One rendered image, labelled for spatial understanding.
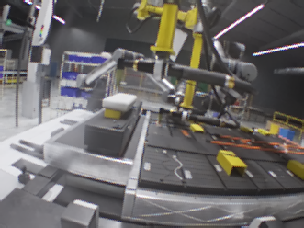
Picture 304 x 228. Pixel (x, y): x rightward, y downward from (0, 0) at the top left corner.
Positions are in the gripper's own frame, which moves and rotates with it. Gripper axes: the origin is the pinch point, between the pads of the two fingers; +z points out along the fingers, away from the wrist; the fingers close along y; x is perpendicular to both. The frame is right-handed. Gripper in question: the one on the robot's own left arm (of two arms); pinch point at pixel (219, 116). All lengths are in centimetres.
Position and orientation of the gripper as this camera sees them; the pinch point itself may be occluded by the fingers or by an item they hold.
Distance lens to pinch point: 114.0
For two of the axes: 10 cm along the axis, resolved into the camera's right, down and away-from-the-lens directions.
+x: -8.4, -5.2, 1.2
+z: -4.4, 8.0, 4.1
